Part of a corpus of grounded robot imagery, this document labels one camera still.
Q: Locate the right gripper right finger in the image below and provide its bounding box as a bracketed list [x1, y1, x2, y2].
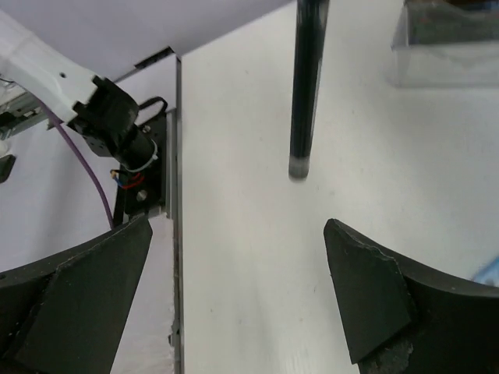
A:
[324, 219, 498, 373]

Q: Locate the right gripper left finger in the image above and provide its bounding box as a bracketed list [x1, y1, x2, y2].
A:
[1, 217, 152, 373]

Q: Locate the black ink gel pen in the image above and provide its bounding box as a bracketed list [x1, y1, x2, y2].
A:
[288, 0, 330, 180]

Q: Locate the light blue correction pen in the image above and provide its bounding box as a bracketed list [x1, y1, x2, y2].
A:
[472, 256, 499, 288]

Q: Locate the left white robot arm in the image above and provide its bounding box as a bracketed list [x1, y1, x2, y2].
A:
[1, 12, 158, 173]

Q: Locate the clear plastic tray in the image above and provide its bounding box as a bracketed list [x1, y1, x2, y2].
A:
[391, 1, 498, 88]

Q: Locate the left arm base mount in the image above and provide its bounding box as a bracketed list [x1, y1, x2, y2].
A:
[111, 97, 170, 227]

